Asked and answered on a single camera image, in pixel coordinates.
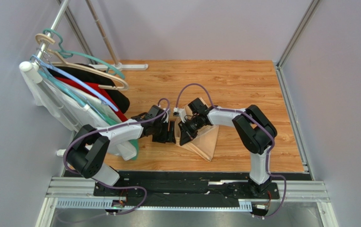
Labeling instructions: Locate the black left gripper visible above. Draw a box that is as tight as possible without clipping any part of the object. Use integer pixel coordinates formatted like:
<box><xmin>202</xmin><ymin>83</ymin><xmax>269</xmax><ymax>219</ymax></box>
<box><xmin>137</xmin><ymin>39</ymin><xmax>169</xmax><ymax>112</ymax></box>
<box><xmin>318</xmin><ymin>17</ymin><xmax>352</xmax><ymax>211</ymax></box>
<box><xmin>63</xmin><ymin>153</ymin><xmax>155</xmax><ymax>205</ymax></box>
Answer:
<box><xmin>152</xmin><ymin>120</ymin><xmax>176</xmax><ymax>144</ymax></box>

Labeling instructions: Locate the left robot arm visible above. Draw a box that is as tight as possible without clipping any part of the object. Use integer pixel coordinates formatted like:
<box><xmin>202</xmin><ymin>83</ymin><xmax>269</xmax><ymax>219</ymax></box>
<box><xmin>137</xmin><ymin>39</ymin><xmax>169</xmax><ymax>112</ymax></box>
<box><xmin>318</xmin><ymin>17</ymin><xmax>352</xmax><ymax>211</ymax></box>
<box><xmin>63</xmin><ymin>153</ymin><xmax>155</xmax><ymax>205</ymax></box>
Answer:
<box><xmin>63</xmin><ymin>105</ymin><xmax>170</xmax><ymax>189</ymax></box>

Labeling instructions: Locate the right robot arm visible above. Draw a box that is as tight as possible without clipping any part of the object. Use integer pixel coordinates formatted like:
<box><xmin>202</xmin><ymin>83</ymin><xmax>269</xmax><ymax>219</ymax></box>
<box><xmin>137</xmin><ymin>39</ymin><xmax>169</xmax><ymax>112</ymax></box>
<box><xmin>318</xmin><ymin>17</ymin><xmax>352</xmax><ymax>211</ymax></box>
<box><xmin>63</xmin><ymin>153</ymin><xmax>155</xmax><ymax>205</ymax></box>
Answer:
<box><xmin>175</xmin><ymin>98</ymin><xmax>277</xmax><ymax>194</ymax></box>

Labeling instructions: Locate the green garment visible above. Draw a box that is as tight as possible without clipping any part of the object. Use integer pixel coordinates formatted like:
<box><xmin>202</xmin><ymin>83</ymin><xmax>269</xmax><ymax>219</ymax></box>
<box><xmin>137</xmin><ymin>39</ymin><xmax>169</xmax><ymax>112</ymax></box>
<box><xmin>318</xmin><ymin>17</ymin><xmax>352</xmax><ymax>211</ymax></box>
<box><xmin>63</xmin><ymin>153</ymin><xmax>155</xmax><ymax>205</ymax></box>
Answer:
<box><xmin>101</xmin><ymin>119</ymin><xmax>143</xmax><ymax>161</ymax></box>

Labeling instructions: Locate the red garment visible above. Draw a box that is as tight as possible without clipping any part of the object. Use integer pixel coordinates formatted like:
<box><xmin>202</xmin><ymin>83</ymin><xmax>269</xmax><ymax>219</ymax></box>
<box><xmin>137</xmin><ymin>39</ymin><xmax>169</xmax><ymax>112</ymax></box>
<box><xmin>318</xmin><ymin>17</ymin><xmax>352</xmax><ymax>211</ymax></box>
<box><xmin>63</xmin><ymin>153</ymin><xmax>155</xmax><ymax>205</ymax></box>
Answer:
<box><xmin>57</xmin><ymin>77</ymin><xmax>130</xmax><ymax>122</ymax></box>

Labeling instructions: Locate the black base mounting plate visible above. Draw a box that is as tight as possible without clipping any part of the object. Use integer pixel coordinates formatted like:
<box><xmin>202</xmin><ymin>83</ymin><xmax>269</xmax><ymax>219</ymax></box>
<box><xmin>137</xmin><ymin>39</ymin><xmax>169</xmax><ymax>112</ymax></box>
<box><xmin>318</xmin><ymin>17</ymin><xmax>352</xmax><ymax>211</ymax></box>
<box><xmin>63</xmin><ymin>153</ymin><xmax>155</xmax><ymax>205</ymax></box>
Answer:
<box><xmin>93</xmin><ymin>171</ymin><xmax>288</xmax><ymax>208</ymax></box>

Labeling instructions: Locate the black garment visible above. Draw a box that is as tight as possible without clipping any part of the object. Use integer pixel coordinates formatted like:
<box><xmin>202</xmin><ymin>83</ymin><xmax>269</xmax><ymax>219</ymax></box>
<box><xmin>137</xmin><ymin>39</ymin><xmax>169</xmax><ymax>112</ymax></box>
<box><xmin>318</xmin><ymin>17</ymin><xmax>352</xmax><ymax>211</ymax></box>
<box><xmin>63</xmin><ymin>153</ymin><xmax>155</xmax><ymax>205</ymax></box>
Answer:
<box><xmin>47</xmin><ymin>62</ymin><xmax>130</xmax><ymax>113</ymax></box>

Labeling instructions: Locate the white clothes rack base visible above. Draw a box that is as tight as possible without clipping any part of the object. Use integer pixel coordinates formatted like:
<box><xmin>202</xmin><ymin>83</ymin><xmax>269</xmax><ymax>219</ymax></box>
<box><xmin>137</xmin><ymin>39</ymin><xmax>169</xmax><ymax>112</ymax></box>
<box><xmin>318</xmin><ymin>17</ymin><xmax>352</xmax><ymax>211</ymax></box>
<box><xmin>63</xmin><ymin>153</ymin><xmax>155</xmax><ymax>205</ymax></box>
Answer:
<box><xmin>89</xmin><ymin>63</ymin><xmax>149</xmax><ymax>71</ymax></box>

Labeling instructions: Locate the white garment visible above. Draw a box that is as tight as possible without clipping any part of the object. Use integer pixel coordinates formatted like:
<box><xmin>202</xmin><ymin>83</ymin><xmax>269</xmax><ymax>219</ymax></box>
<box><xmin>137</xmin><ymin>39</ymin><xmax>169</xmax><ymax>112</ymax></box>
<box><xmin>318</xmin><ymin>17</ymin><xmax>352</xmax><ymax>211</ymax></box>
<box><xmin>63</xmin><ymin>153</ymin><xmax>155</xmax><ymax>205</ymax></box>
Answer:
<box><xmin>23</xmin><ymin>67</ymin><xmax>122</xmax><ymax>132</ymax></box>

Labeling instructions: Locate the teal plastic hanger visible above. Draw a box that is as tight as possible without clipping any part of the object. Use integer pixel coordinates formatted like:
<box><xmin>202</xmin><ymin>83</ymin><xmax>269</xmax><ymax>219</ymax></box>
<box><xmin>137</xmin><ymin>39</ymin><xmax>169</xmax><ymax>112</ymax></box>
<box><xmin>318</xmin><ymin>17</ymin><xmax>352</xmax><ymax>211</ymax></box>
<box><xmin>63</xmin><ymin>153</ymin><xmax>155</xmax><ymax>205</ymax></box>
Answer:
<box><xmin>43</xmin><ymin>28</ymin><xmax>125</xmax><ymax>79</ymax></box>

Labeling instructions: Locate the beige wooden hanger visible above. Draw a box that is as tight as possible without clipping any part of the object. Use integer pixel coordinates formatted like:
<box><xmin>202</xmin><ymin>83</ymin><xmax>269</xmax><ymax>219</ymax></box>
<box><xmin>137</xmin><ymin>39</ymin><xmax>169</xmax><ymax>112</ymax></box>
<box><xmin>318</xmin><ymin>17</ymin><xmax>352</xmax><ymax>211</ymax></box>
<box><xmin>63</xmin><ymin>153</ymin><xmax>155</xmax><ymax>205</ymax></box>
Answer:
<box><xmin>46</xmin><ymin>49</ymin><xmax>129</xmax><ymax>90</ymax></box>

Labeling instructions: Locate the metal clothes rack pole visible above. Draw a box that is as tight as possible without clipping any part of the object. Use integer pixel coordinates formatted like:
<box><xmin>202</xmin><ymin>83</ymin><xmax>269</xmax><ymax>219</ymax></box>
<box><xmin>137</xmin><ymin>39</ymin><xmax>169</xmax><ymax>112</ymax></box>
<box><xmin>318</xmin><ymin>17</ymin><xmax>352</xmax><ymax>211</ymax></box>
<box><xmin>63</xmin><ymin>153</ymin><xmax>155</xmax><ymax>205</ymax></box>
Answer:
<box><xmin>19</xmin><ymin>0</ymin><xmax>70</xmax><ymax>84</ymax></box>

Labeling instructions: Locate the blue plastic hanger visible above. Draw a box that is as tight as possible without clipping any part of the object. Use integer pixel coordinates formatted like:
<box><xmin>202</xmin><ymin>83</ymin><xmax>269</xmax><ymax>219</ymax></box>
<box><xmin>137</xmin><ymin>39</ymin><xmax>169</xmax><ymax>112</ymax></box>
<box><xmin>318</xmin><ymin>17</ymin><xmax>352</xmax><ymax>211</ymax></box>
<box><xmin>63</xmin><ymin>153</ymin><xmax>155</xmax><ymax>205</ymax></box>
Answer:
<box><xmin>31</xmin><ymin>55</ymin><xmax>119</xmax><ymax>111</ymax></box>

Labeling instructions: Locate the thin metal rod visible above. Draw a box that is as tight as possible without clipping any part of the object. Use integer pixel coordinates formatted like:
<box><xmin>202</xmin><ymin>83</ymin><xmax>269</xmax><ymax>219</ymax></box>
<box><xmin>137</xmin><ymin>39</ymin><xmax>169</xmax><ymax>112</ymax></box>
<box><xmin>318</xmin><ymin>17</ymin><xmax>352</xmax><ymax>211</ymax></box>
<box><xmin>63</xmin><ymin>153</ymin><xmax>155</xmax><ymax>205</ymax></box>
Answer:
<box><xmin>85</xmin><ymin>0</ymin><xmax>120</xmax><ymax>67</ymax></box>

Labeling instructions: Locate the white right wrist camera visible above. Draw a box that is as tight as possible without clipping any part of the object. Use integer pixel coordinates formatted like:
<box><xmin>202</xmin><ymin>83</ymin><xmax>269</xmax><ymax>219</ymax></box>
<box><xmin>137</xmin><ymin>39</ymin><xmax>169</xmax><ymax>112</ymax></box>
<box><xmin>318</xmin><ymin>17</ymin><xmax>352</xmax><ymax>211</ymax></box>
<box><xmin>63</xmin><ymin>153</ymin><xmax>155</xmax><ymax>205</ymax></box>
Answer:
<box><xmin>173</xmin><ymin>107</ymin><xmax>187</xmax><ymax>118</ymax></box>

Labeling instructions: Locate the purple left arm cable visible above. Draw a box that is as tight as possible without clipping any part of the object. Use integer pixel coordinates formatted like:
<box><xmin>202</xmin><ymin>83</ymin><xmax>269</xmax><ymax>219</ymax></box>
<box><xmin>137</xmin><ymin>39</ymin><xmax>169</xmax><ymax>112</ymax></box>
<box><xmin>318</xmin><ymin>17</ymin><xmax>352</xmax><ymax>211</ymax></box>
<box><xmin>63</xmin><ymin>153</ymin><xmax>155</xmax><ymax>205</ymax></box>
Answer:
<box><xmin>62</xmin><ymin>97</ymin><xmax>172</xmax><ymax>216</ymax></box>

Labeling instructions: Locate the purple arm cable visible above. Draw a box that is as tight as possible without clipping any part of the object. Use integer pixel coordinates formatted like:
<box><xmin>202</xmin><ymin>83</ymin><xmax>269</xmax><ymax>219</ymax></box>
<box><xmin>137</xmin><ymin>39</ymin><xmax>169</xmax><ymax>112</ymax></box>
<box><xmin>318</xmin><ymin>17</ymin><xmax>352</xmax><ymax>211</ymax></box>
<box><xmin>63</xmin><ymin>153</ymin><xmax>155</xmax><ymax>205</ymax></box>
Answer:
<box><xmin>174</xmin><ymin>83</ymin><xmax>287</xmax><ymax>220</ymax></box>
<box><xmin>62</xmin><ymin>97</ymin><xmax>172</xmax><ymax>216</ymax></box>

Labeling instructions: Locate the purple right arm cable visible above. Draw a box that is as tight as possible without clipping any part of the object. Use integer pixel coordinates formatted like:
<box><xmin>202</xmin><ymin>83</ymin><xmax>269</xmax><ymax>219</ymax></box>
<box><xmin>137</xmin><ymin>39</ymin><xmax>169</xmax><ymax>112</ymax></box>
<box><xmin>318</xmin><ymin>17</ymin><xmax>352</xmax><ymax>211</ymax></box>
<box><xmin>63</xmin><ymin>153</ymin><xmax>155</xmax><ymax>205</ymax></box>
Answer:
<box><xmin>174</xmin><ymin>83</ymin><xmax>287</xmax><ymax>220</ymax></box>

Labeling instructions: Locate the white slotted cable duct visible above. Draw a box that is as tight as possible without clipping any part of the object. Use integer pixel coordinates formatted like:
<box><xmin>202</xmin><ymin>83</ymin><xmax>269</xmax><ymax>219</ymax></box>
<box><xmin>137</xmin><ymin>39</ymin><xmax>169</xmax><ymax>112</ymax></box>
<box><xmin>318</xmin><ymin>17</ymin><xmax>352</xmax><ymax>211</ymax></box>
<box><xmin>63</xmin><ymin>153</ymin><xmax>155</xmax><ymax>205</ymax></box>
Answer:
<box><xmin>55</xmin><ymin>198</ymin><xmax>253</xmax><ymax>212</ymax></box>

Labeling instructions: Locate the aluminium frame rail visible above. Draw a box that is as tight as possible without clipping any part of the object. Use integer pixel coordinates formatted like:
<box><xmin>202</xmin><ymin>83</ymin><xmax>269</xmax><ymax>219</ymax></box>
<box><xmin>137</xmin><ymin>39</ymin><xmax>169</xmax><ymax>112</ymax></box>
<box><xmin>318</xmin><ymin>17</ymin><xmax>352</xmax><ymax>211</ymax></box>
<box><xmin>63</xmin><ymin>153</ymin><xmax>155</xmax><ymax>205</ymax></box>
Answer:
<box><xmin>36</xmin><ymin>171</ymin><xmax>338</xmax><ymax>227</ymax></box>

